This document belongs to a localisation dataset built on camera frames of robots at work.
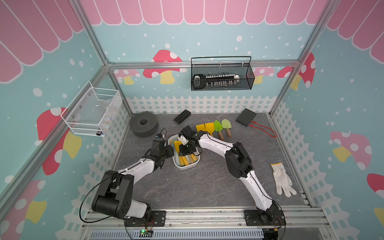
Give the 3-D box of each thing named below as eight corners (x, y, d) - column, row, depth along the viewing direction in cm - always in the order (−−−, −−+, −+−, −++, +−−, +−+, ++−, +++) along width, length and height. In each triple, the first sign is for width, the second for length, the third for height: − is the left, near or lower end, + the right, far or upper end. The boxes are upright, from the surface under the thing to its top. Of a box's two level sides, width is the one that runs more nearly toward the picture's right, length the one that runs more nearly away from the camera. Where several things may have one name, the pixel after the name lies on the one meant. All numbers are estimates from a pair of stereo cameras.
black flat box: (235, 121, 119) (236, 119, 117) (245, 110, 127) (245, 108, 125) (247, 127, 115) (247, 125, 113) (256, 115, 123) (257, 113, 121)
